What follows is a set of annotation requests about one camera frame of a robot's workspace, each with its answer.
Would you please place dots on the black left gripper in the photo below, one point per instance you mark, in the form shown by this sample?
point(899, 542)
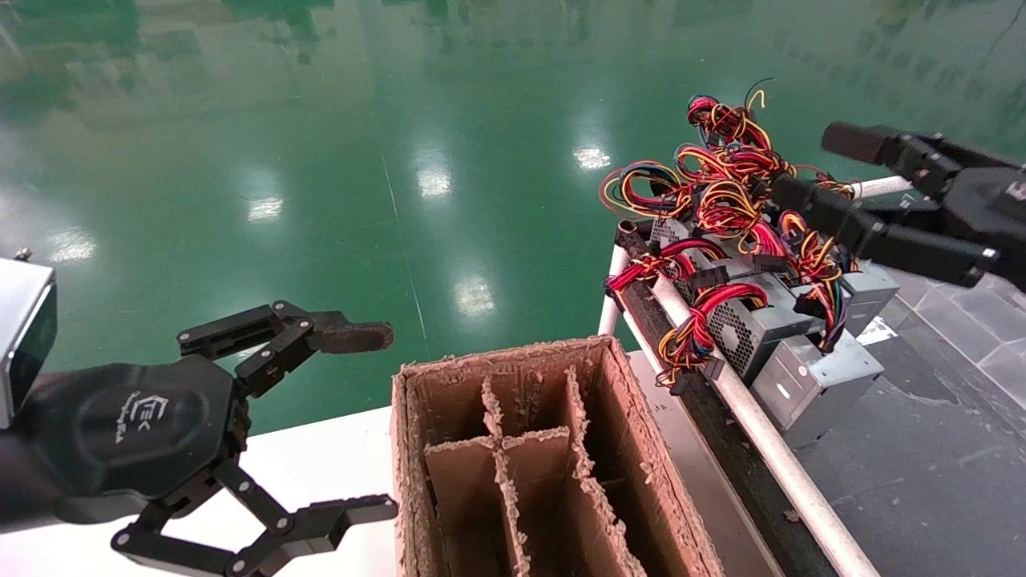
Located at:
point(136, 425)

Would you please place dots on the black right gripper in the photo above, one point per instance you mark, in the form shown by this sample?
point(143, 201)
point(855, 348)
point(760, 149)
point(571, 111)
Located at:
point(1002, 208)

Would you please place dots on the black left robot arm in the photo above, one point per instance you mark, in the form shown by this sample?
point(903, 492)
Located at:
point(12, 489)

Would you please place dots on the white paper label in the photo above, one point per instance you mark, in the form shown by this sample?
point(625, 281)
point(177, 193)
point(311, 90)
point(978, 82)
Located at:
point(878, 330)

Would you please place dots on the brown cardboard box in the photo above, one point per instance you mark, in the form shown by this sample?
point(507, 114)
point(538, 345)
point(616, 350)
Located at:
point(521, 377)

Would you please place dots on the cardboard divider insert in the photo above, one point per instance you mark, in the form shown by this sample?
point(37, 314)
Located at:
point(537, 465)

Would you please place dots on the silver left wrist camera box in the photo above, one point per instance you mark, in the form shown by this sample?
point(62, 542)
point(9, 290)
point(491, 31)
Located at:
point(20, 336)

